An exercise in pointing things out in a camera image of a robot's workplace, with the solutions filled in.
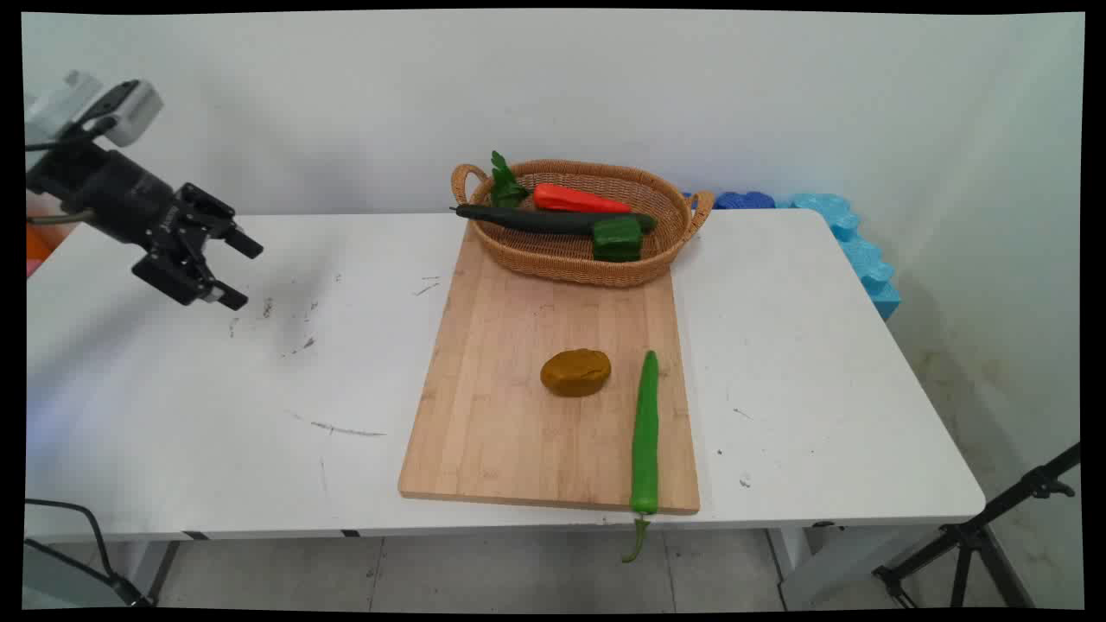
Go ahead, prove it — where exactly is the brown toy potato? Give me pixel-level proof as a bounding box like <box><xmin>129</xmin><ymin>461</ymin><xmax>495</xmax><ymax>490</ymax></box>
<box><xmin>540</xmin><ymin>348</ymin><xmax>613</xmax><ymax>398</ymax></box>

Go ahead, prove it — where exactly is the white table leg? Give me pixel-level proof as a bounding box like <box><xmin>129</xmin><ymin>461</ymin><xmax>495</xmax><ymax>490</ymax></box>
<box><xmin>767</xmin><ymin>522</ymin><xmax>944</xmax><ymax>611</ymax></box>

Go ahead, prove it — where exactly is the orange object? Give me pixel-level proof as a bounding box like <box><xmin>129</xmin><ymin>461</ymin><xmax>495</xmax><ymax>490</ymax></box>
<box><xmin>25</xmin><ymin>220</ymin><xmax>58</xmax><ymax>279</ymax></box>

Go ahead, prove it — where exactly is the light blue foam piece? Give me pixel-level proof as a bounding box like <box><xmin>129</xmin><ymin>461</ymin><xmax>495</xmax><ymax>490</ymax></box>
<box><xmin>790</xmin><ymin>192</ymin><xmax>902</xmax><ymax>321</ymax></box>

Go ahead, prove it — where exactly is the long black robot cable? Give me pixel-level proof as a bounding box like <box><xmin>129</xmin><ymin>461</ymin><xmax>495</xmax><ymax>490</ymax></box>
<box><xmin>24</xmin><ymin>498</ymin><xmax>149</xmax><ymax>607</ymax></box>

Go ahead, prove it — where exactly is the dark blue foam piece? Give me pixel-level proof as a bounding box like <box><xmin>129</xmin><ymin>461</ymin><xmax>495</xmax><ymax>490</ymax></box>
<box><xmin>683</xmin><ymin>191</ymin><xmax>777</xmax><ymax>211</ymax></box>

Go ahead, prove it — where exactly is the long green chili pepper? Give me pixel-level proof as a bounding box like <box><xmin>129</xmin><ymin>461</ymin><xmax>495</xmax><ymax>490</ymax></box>
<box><xmin>620</xmin><ymin>349</ymin><xmax>661</xmax><ymax>564</ymax></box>

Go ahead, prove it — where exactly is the white and grey wrist camera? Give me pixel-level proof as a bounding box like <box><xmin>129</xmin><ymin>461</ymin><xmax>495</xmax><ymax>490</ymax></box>
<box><xmin>73</xmin><ymin>78</ymin><xmax>165</xmax><ymax>148</ymax></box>

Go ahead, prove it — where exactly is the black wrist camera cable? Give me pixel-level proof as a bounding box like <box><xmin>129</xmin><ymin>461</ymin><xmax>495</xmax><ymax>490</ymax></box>
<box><xmin>24</xmin><ymin>121</ymin><xmax>118</xmax><ymax>155</ymax></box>

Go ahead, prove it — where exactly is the woven wicker basket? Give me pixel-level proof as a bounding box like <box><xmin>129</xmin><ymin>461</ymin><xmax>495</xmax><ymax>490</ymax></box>
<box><xmin>450</xmin><ymin>158</ymin><xmax>715</xmax><ymax>289</ymax></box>

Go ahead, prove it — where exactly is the dark green toy cucumber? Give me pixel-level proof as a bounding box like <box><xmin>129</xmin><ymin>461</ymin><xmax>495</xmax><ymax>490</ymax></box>
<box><xmin>450</xmin><ymin>204</ymin><xmax>658</xmax><ymax>237</ymax></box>

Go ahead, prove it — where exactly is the green toy bell pepper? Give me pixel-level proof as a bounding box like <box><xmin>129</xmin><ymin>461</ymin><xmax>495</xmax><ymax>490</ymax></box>
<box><xmin>592</xmin><ymin>216</ymin><xmax>644</xmax><ymax>263</ymax></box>

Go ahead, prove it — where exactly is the wooden cutting board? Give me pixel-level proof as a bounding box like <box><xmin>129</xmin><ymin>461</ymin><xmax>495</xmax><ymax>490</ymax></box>
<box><xmin>397</xmin><ymin>223</ymin><xmax>702</xmax><ymax>517</ymax></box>

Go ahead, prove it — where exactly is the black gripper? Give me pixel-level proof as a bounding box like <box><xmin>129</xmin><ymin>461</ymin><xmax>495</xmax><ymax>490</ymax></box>
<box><xmin>26</xmin><ymin>141</ymin><xmax>264</xmax><ymax>313</ymax></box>

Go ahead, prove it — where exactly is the orange toy carrot with greens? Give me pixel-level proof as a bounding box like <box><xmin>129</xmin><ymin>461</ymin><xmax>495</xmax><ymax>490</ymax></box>
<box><xmin>489</xmin><ymin>150</ymin><xmax>632</xmax><ymax>215</ymax></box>

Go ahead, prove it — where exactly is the black tripod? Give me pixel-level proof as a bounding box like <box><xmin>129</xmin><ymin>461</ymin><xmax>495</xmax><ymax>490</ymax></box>
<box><xmin>872</xmin><ymin>441</ymin><xmax>1082</xmax><ymax>610</ymax></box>

